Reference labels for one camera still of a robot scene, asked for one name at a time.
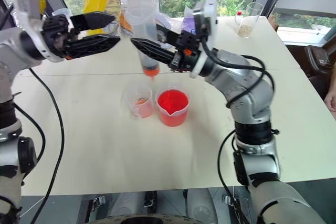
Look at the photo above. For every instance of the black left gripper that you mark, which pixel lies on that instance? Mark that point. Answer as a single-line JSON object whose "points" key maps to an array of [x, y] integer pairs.
{"points": [[55, 35]]}

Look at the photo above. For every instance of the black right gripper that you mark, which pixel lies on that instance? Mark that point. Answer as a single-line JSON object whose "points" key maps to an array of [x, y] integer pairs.
{"points": [[187, 51]]}

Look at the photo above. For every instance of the large clear plastic syringe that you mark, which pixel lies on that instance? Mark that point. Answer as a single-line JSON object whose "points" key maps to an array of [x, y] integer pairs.
{"points": [[141, 24]]}

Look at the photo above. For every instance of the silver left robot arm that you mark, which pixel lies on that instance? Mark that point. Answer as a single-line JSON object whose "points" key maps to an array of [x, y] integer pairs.
{"points": [[10, 45]]}

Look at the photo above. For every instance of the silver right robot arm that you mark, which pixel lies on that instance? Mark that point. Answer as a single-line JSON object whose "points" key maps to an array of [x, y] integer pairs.
{"points": [[249, 103]]}

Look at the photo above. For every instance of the person's bare forearm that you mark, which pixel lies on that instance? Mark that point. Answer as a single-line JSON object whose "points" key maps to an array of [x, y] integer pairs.
{"points": [[331, 95]]}

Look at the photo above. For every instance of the measuring cup full of red liquid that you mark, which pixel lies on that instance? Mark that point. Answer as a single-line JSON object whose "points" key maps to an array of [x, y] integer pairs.
{"points": [[172, 103]]}

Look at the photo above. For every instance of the nearly empty clear measuring cup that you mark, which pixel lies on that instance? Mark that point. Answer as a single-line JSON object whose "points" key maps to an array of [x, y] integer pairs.
{"points": [[143, 108]]}

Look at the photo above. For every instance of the clear plastic bag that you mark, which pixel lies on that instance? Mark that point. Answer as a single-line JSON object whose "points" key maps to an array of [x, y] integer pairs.
{"points": [[168, 21]]}

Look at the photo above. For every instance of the orange packet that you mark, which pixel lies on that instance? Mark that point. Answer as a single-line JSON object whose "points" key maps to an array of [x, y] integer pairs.
{"points": [[125, 23]]}

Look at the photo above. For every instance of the small bottle with red cap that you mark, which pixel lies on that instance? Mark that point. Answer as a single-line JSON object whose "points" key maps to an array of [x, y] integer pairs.
{"points": [[239, 13]]}

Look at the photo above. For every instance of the tall glass with grains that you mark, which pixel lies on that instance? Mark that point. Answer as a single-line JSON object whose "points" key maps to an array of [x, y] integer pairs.
{"points": [[249, 22]]}

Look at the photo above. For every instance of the dark brown chair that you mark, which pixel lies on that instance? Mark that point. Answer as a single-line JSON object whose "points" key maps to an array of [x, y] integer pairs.
{"points": [[296, 58]]}

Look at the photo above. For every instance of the black device on chair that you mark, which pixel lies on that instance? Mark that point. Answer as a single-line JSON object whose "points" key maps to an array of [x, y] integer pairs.
{"points": [[317, 58]]}

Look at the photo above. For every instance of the metal table latch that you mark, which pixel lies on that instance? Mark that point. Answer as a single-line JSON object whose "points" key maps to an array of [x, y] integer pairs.
{"points": [[149, 199], [97, 202], [228, 200]]}

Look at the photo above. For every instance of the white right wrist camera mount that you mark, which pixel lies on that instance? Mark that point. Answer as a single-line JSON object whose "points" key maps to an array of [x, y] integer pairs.
{"points": [[210, 16]]}

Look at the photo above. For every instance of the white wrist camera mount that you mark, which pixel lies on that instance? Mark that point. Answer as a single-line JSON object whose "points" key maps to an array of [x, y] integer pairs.
{"points": [[26, 1], [210, 16]]}

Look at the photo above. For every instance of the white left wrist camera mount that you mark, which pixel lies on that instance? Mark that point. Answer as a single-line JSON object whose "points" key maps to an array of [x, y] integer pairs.
{"points": [[26, 1]]}

